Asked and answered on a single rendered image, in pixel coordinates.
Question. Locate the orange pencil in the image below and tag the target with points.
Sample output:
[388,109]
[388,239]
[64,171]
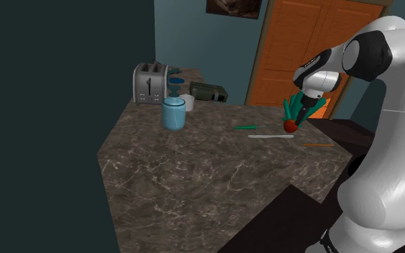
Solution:
[318,144]

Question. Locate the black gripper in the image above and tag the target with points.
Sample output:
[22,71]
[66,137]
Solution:
[307,105]

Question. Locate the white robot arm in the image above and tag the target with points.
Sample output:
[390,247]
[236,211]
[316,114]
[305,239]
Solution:
[384,168]

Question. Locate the green plant in red pot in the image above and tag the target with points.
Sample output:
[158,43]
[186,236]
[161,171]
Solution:
[290,125]

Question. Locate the orange wooden door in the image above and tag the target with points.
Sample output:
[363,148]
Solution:
[293,52]

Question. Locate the white knife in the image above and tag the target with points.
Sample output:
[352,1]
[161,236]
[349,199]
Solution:
[270,136]

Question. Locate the blue glass jar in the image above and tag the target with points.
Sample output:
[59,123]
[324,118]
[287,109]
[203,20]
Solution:
[173,114]

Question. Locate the silver toaster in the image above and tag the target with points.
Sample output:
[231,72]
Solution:
[148,84]

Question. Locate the white cup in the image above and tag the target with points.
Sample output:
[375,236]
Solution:
[188,102]

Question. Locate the dark green box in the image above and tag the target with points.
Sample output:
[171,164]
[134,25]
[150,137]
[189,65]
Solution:
[205,92]

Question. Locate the dark robot stand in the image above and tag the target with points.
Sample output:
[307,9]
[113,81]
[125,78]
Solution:
[286,224]

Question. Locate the dark wall picture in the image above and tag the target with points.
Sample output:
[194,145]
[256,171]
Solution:
[233,7]

